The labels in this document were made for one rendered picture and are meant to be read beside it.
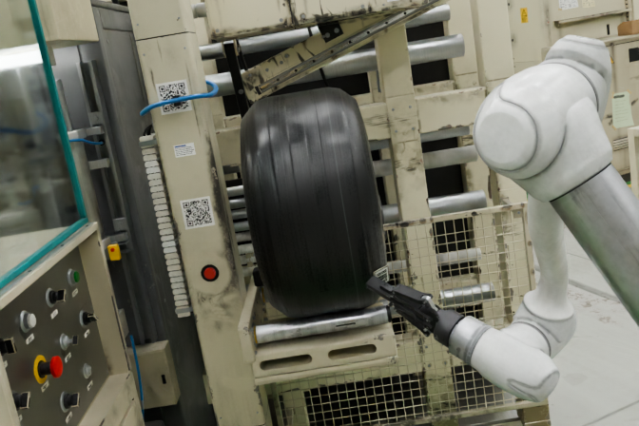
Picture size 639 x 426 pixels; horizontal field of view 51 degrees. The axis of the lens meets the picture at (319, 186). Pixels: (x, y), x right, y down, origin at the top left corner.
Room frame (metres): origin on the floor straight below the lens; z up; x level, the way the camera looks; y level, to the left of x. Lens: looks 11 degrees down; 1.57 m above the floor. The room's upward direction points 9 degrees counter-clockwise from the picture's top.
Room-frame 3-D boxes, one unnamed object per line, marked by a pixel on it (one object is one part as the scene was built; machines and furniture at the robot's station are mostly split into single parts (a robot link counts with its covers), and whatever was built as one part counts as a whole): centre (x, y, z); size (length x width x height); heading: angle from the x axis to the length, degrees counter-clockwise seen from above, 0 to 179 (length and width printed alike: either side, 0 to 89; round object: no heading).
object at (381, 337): (1.59, 0.06, 0.84); 0.36 x 0.09 x 0.06; 89
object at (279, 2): (2.02, -0.08, 1.71); 0.61 x 0.25 x 0.15; 89
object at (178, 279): (1.68, 0.40, 1.19); 0.05 x 0.04 x 0.48; 179
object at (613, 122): (6.00, -2.67, 0.62); 0.91 x 0.58 x 1.25; 111
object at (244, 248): (2.11, 0.27, 1.05); 0.20 x 0.15 x 0.30; 89
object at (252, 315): (1.73, 0.23, 0.90); 0.40 x 0.03 x 0.10; 179
